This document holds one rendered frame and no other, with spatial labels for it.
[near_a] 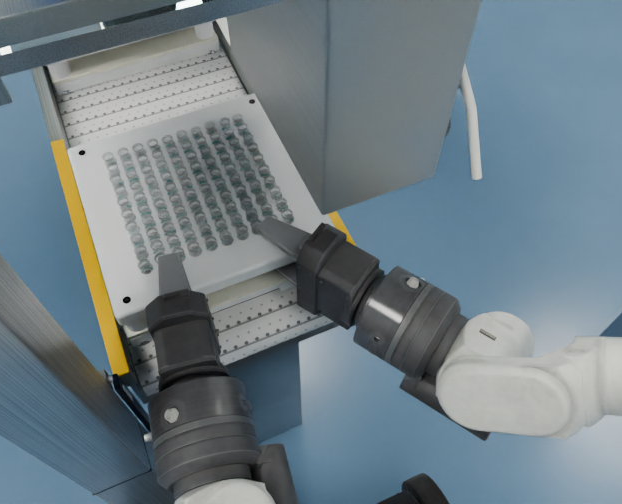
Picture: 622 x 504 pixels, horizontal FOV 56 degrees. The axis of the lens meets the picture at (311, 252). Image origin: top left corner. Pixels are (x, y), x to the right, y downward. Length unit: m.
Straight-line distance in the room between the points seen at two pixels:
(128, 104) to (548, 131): 1.53
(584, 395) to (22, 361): 0.41
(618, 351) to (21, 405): 0.45
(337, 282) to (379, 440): 0.96
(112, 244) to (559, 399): 0.45
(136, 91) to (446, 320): 0.57
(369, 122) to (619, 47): 2.18
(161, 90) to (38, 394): 0.57
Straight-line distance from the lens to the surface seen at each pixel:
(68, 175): 0.78
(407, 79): 0.41
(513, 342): 0.58
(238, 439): 0.51
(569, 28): 2.58
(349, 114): 0.40
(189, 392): 0.52
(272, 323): 0.66
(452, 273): 1.70
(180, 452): 0.51
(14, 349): 0.38
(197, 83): 0.91
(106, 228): 0.67
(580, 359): 0.53
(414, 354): 0.55
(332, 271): 0.56
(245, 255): 0.62
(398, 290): 0.55
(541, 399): 0.52
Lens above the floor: 1.43
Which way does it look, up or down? 57 degrees down
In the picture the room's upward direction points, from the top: straight up
